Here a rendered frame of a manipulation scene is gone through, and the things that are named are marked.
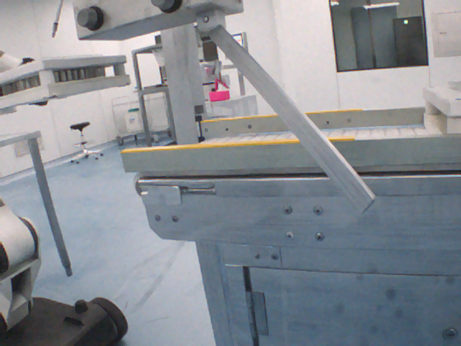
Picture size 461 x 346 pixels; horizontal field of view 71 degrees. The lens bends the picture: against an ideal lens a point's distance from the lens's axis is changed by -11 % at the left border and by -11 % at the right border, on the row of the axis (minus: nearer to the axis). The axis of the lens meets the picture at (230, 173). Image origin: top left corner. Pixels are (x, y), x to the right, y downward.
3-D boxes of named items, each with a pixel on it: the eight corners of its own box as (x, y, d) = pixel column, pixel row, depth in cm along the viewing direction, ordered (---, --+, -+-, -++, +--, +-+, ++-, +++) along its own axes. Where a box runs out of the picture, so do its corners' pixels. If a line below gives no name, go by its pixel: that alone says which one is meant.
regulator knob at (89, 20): (75, 33, 44) (70, 0, 43) (87, 33, 46) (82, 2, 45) (93, 26, 43) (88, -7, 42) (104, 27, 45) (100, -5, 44)
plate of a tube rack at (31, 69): (128, 63, 80) (127, 53, 79) (44, 69, 58) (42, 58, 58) (59, 79, 90) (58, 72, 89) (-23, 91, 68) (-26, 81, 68)
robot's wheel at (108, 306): (123, 320, 127) (119, 351, 135) (131, 313, 131) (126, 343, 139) (83, 294, 132) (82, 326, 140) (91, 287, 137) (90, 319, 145)
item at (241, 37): (229, 97, 356) (221, 35, 340) (234, 96, 365) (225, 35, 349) (250, 95, 345) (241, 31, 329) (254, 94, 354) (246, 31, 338)
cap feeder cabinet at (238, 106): (186, 181, 363) (174, 106, 344) (214, 165, 411) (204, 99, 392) (243, 182, 333) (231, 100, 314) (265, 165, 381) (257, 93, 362)
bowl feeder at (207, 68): (185, 104, 356) (179, 67, 346) (203, 100, 386) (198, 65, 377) (228, 99, 333) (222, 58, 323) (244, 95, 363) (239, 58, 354)
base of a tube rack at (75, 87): (131, 84, 81) (129, 73, 80) (49, 97, 60) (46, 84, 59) (62, 97, 91) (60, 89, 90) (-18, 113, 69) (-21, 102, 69)
